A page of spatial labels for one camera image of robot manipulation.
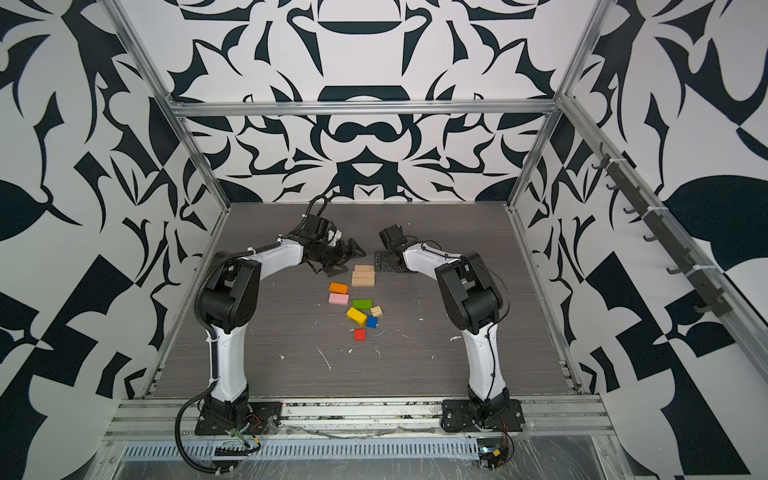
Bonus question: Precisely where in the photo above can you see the orange wood block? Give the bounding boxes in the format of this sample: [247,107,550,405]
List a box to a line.
[329,282,349,295]

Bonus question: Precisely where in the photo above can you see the natural wood block front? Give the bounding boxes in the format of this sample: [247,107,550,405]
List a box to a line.
[351,277,375,288]

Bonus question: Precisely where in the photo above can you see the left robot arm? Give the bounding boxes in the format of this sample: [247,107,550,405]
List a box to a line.
[193,214,366,418]

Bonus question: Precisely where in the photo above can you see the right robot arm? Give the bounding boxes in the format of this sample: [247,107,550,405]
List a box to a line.
[379,224,510,419]

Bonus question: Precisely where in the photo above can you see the pink wood block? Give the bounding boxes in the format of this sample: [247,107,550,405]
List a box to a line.
[328,293,349,305]

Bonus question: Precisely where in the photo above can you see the green wood block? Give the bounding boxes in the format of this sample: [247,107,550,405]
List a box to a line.
[352,299,373,310]

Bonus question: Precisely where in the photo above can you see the yellow wood block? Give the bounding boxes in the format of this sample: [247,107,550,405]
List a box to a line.
[346,307,368,327]

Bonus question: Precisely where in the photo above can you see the small green circuit board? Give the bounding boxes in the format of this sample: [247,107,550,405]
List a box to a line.
[477,435,515,470]

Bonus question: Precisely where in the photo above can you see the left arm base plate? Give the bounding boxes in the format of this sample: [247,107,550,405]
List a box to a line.
[194,399,283,436]

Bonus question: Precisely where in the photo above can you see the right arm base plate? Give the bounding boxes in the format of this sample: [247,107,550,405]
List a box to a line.
[440,398,526,433]

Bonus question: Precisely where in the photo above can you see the white cable duct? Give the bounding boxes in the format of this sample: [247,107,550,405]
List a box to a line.
[122,437,481,462]

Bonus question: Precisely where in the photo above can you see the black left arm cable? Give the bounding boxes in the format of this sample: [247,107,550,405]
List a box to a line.
[175,383,262,476]

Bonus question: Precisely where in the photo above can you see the black hook rail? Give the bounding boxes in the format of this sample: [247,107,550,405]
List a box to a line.
[594,144,733,317]

